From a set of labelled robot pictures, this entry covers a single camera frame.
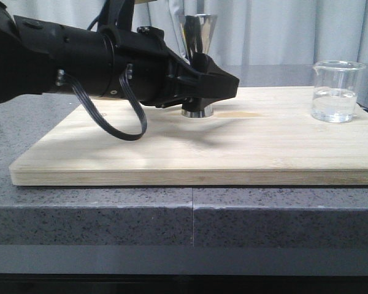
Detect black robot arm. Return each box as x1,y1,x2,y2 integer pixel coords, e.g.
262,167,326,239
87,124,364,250
0,1,239,108

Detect grey curtain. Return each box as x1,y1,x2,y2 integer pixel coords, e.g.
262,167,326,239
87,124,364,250
6,0,368,66

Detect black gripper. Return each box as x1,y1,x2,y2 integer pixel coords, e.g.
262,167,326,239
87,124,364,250
98,26,239,110

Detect black ribbon cable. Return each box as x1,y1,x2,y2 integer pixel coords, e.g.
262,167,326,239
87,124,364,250
61,63,148,141

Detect clear glass beaker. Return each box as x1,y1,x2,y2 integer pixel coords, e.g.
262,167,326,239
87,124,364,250
311,61,366,123

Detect steel double jigger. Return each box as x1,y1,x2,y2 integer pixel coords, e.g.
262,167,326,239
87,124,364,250
178,13,217,118

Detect wooden cutting board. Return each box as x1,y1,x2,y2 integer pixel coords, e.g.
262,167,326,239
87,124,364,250
10,86,368,186

